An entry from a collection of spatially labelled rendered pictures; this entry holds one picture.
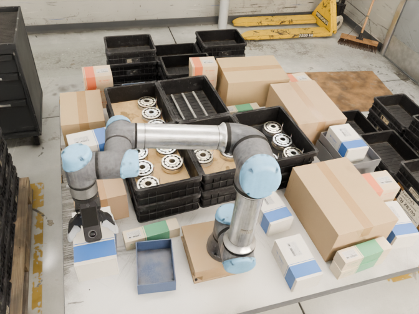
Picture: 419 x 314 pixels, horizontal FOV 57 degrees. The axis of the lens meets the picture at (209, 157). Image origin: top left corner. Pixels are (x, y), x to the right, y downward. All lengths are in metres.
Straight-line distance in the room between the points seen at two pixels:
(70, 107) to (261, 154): 1.39
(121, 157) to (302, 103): 1.46
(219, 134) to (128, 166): 0.30
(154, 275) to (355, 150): 1.16
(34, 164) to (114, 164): 2.23
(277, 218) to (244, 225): 0.54
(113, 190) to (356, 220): 1.04
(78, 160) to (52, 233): 1.76
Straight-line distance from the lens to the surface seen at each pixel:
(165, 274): 1.66
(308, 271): 1.66
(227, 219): 1.44
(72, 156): 1.02
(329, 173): 1.89
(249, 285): 1.67
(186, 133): 1.14
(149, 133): 1.13
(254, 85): 2.43
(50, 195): 2.97
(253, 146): 1.10
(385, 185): 2.03
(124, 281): 1.66
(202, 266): 1.59
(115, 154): 1.04
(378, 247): 1.81
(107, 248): 1.23
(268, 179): 1.08
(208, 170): 1.86
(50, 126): 3.56
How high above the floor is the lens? 2.14
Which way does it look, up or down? 43 degrees down
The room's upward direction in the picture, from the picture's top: 6 degrees clockwise
